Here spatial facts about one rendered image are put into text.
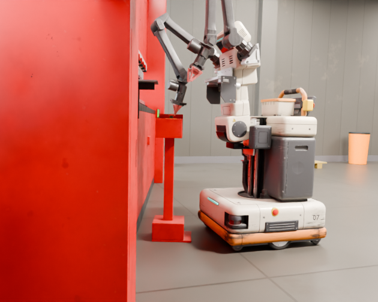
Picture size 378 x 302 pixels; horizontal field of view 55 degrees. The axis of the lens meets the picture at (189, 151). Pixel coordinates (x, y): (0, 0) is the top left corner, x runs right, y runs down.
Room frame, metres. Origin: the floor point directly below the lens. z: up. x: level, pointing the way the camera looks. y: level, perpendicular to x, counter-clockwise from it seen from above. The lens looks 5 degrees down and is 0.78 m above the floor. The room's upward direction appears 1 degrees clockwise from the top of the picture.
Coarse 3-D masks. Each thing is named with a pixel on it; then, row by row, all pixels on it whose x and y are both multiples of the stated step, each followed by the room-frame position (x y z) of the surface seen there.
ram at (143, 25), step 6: (144, 0) 3.88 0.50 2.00; (144, 6) 3.89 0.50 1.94; (144, 12) 3.90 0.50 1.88; (144, 18) 3.91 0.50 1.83; (144, 24) 3.92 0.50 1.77; (144, 30) 3.93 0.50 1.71; (144, 36) 3.94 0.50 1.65; (144, 42) 3.95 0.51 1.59; (144, 48) 3.96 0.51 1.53; (144, 54) 3.97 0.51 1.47; (144, 60) 3.98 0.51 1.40
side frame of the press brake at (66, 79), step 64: (0, 0) 1.09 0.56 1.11; (64, 0) 1.10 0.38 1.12; (128, 0) 1.11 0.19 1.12; (0, 64) 1.09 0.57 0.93; (64, 64) 1.10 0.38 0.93; (128, 64) 1.11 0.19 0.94; (0, 128) 1.09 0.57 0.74; (64, 128) 1.10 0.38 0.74; (128, 128) 1.11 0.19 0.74; (0, 192) 1.09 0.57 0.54; (64, 192) 1.10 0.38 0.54; (128, 192) 1.11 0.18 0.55; (0, 256) 1.09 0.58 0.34; (64, 256) 1.10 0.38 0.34; (128, 256) 1.13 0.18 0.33
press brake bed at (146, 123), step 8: (144, 112) 2.80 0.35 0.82; (144, 120) 2.81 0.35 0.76; (152, 120) 3.84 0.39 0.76; (144, 128) 2.82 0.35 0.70; (152, 128) 3.86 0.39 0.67; (144, 136) 2.83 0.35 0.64; (152, 136) 3.88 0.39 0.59; (144, 144) 2.84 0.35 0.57; (152, 144) 3.91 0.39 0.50; (144, 152) 2.85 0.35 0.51; (152, 152) 3.93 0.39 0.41; (144, 160) 2.86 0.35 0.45; (152, 160) 3.95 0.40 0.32; (144, 168) 2.87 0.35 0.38; (152, 168) 3.98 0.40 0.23; (144, 176) 2.88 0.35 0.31; (152, 176) 4.00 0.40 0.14; (144, 184) 2.89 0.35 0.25; (152, 184) 4.07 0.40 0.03; (144, 192) 2.90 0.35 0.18; (144, 200) 2.91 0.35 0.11; (144, 208) 2.96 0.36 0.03; (136, 216) 2.32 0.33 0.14; (136, 224) 2.35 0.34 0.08; (136, 232) 2.36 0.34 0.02
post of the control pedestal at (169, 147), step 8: (168, 144) 2.31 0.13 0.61; (168, 152) 2.31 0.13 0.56; (168, 160) 2.31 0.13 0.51; (168, 168) 2.31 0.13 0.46; (168, 176) 2.31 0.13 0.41; (168, 184) 2.31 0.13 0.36; (168, 192) 2.31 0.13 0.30; (168, 200) 2.31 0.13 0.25; (168, 208) 2.31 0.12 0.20; (168, 216) 2.31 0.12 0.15
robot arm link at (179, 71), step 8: (160, 24) 2.36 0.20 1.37; (152, 32) 2.44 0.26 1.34; (160, 32) 2.38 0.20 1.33; (160, 40) 2.39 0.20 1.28; (168, 40) 2.40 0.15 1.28; (168, 48) 2.39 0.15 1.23; (168, 56) 2.40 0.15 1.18; (176, 56) 2.40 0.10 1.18; (176, 64) 2.39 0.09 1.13; (176, 72) 2.40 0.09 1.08; (184, 72) 2.39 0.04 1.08
